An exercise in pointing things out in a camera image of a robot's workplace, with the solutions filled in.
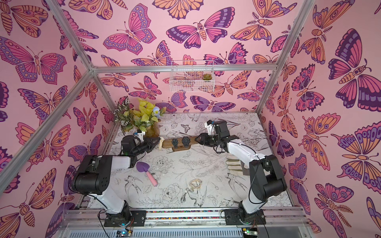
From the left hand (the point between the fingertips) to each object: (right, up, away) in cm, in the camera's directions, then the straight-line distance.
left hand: (162, 138), depth 91 cm
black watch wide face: (+15, -2, +3) cm, 15 cm away
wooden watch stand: (+3, -3, +2) cm, 5 cm away
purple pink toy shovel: (-11, -17, -1) cm, 21 cm away
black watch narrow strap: (+8, -2, +2) cm, 8 cm away
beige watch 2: (+20, -26, -5) cm, 33 cm away
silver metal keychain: (+14, -32, -11) cm, 36 cm away
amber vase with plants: (-10, +13, -3) cm, 17 cm away
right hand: (+23, 0, -3) cm, 23 cm away
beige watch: (-1, -4, -1) cm, 4 cm away
